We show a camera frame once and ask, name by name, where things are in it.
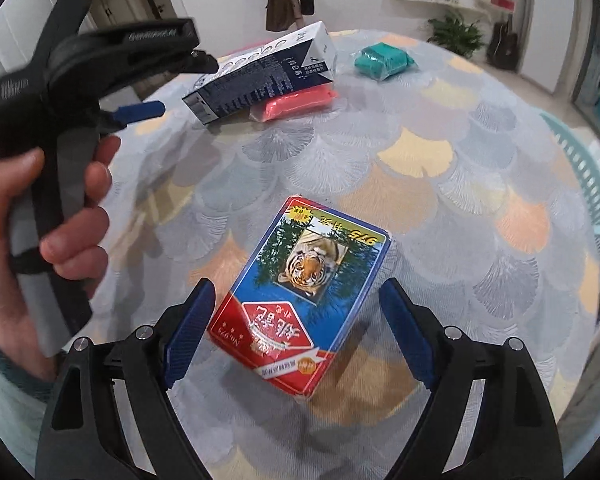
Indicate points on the teal plastic basket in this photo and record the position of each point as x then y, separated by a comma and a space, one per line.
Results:
580, 170

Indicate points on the black guitar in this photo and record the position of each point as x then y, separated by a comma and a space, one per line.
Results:
502, 47

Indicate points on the person's left forearm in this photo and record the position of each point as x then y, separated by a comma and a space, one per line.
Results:
5, 410

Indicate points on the potted green plant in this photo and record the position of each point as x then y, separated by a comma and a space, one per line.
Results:
457, 35

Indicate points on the white washing machine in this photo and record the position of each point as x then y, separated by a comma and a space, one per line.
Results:
597, 82

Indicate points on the white standing air conditioner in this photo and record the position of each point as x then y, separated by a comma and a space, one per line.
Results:
550, 20

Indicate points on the blue red card box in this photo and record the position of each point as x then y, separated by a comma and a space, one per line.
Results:
300, 270

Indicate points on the low white wall shelf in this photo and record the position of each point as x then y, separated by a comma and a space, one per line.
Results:
430, 4

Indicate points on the red packet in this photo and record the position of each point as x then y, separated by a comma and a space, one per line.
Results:
295, 102

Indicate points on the white navy carton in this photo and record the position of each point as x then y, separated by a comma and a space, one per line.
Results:
260, 80

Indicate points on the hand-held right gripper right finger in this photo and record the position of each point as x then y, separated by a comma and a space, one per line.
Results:
410, 337

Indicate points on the green packet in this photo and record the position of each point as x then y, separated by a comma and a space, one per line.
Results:
380, 60

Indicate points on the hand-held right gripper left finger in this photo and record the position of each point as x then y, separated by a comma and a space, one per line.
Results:
187, 342

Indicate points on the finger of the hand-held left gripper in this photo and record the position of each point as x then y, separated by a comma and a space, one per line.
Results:
202, 63
140, 111

